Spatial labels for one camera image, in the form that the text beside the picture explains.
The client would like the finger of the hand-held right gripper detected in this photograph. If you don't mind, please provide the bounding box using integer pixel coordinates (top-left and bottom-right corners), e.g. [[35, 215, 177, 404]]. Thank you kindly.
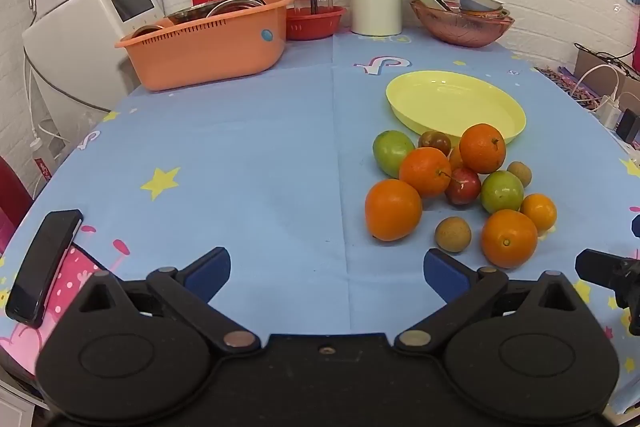
[[575, 249, 625, 292]]

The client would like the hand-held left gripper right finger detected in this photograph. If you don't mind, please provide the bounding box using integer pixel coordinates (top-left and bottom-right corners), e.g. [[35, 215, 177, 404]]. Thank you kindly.
[[395, 248, 585, 355]]

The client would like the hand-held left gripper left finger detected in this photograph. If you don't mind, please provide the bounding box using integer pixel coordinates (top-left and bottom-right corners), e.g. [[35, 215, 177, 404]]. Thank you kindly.
[[77, 247, 262, 355]]

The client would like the brown kiwi front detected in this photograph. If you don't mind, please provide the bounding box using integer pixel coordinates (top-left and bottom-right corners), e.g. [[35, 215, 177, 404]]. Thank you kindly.
[[434, 216, 472, 253]]

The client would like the orange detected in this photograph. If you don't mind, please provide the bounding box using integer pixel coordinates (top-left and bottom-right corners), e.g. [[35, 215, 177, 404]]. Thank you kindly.
[[398, 147, 453, 199], [459, 123, 507, 174], [364, 178, 423, 242], [481, 209, 539, 269]]

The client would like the bright red plum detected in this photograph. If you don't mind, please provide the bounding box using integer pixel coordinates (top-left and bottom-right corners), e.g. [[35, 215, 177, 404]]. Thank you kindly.
[[444, 167, 482, 206]]

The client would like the green mango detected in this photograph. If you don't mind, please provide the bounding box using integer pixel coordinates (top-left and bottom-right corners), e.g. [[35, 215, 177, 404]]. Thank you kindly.
[[372, 130, 416, 179], [480, 170, 525, 214]]

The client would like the small brown kiwi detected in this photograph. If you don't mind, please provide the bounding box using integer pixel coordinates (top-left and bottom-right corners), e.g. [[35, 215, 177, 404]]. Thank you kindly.
[[506, 161, 533, 188]]

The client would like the dark red plum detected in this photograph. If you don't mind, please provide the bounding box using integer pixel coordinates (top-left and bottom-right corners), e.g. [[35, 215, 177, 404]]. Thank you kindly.
[[418, 130, 452, 156]]

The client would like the yellow plastic plate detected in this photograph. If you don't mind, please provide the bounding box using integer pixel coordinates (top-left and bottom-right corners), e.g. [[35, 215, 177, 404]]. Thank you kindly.
[[385, 70, 527, 146]]

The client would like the blue printed tablecloth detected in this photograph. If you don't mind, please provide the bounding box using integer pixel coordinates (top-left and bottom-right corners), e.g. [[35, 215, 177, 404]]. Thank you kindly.
[[0, 27, 640, 427]]

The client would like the black power adapter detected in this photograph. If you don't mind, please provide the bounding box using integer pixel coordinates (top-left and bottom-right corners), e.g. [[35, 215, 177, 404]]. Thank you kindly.
[[616, 109, 640, 144]]

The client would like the white charger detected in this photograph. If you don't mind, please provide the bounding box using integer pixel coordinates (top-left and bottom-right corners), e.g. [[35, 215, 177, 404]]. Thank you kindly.
[[597, 96, 622, 130]]

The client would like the black smartphone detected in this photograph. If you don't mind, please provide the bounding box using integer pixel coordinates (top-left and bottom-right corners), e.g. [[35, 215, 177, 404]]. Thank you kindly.
[[5, 209, 84, 328]]

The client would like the patterned mat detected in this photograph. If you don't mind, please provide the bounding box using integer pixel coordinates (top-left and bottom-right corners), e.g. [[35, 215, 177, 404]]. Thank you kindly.
[[535, 66, 601, 110]]

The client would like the small white bottle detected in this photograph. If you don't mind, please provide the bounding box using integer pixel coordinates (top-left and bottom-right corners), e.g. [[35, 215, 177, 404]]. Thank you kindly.
[[30, 139, 55, 182]]

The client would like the cardboard box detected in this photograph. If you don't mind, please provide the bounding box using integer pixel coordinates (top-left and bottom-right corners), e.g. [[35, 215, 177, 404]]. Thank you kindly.
[[574, 43, 640, 98]]

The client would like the red vase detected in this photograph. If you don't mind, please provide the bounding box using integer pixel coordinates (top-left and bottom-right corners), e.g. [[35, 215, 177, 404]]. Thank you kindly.
[[0, 157, 33, 254]]

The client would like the orange plastic basket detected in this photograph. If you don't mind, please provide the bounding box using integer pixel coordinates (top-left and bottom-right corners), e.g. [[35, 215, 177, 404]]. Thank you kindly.
[[115, 0, 297, 92]]

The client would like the pink glass bowl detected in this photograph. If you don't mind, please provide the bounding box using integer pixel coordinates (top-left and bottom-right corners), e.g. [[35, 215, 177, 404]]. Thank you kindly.
[[410, 0, 516, 48]]

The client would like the white appliance with screen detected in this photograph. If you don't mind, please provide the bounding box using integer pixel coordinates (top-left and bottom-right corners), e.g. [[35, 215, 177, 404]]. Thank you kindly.
[[22, 0, 166, 142]]

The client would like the red plastic basket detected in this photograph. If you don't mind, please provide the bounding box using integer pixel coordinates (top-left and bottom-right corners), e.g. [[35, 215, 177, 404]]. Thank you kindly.
[[286, 5, 347, 42]]

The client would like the patterned ceramic bowl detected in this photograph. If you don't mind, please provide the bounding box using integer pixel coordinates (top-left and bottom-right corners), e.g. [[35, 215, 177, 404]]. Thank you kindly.
[[457, 6, 512, 20]]

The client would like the stainless steel plate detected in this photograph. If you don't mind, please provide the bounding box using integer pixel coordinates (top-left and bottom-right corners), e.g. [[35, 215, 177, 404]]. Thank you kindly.
[[205, 0, 268, 20]]

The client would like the white charging cable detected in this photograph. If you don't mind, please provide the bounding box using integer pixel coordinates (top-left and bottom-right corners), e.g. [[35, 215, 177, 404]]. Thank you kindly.
[[570, 64, 632, 114]]

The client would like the white appliance cable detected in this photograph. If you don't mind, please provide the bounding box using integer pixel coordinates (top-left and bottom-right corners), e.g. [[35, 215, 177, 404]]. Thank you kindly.
[[24, 57, 72, 158]]

